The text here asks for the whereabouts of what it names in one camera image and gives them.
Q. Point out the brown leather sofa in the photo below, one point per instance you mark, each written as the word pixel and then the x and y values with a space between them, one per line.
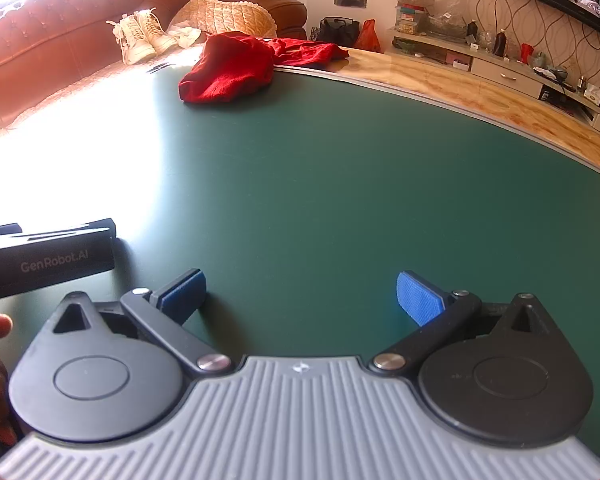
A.
pixel 55 25

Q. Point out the brown leather armchair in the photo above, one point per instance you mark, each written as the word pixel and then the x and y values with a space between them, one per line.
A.
pixel 290 12

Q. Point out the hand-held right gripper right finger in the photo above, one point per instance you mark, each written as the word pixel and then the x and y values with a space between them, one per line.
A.
pixel 420 297

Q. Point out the dark glass bottle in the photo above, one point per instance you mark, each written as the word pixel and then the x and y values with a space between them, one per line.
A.
pixel 472 34
pixel 500 44

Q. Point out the black handbag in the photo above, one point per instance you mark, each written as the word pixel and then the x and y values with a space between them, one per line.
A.
pixel 339 32

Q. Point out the red knit cardigan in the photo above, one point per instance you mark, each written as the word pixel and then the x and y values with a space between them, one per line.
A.
pixel 225 75

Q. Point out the red plastic bag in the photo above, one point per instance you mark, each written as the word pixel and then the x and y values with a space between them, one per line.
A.
pixel 369 37

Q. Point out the white small box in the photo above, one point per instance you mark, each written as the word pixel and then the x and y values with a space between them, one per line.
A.
pixel 460 64

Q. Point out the clear plastic bag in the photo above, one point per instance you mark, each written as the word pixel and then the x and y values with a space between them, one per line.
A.
pixel 447 25

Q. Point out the beige quilted cushion cover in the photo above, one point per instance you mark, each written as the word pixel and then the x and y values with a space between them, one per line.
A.
pixel 225 15

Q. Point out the white high-top shoe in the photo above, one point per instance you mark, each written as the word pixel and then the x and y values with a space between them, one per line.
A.
pixel 157 30
pixel 132 42

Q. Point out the stacked colourful boxes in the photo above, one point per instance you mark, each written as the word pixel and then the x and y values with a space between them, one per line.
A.
pixel 412 20

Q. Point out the white crumpled cloth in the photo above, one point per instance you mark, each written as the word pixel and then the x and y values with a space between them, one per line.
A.
pixel 186 36

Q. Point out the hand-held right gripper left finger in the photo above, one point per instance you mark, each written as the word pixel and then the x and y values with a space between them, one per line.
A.
pixel 182 295

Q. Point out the white tissue box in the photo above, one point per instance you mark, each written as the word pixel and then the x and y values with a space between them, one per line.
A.
pixel 593 95

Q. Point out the beige TV cabinet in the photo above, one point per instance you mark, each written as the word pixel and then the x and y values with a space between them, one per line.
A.
pixel 500 72

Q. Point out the red cup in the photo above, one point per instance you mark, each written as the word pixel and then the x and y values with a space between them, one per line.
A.
pixel 527 54

